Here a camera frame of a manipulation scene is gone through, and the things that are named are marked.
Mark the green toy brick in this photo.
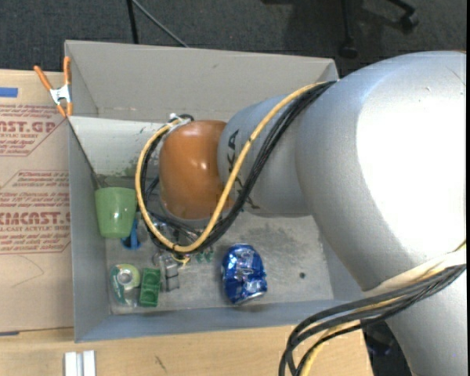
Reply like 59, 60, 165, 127
139, 267, 162, 308

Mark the green clear tape dispenser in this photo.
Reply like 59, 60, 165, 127
109, 263, 141, 308

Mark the green plastic cup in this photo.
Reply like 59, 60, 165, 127
94, 186, 138, 239

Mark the crushed blue can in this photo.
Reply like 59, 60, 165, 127
221, 243, 269, 306

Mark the grey metal bin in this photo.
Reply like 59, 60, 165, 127
63, 39, 365, 344

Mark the brown cardboard board red print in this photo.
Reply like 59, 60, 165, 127
0, 67, 75, 337

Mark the blue ring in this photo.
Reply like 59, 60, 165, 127
120, 217, 144, 250

